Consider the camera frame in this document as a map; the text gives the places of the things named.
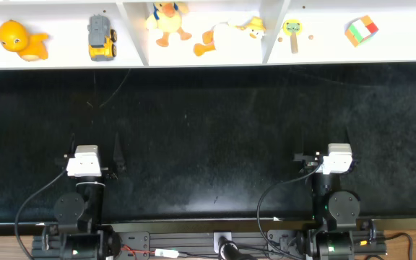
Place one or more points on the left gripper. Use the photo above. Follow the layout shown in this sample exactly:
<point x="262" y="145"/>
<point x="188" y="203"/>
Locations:
<point x="108" y="172"/>

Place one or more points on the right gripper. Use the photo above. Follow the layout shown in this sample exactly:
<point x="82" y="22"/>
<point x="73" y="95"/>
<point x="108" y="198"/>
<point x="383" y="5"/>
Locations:
<point x="303" y="159"/>

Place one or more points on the orange toy dinosaur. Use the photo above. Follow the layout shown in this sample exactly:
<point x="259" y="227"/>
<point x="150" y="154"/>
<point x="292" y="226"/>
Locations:
<point x="14" y="36"/>

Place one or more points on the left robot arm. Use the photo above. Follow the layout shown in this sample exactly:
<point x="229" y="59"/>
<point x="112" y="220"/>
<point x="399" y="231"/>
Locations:
<point x="70" y="209"/>

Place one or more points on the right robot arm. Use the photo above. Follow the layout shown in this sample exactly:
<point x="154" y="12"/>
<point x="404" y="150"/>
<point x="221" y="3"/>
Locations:
<point x="343" y="207"/>

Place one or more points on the white shelf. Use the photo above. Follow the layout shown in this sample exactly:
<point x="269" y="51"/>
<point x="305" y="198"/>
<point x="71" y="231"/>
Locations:
<point x="67" y="54"/>

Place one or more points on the grey and yellow toy truck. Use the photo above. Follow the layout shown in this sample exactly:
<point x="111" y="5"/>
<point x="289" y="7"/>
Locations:
<point x="100" y="41"/>

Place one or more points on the many-coloured puzzle cube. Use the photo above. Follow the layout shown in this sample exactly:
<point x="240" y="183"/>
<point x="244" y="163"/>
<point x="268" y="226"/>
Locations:
<point x="361" y="30"/>

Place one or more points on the yellow wooden rattle drum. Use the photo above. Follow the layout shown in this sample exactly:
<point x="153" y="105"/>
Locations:
<point x="293" y="28"/>

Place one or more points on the white plush duck yellow hat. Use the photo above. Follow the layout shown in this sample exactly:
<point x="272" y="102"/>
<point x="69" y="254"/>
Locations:
<point x="229" y="38"/>

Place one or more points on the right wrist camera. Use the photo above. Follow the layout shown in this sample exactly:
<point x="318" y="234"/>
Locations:
<point x="337" y="159"/>

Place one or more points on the mounting rail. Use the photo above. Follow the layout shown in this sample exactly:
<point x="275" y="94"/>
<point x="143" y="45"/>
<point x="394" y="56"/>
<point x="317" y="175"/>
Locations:
<point x="193" y="245"/>

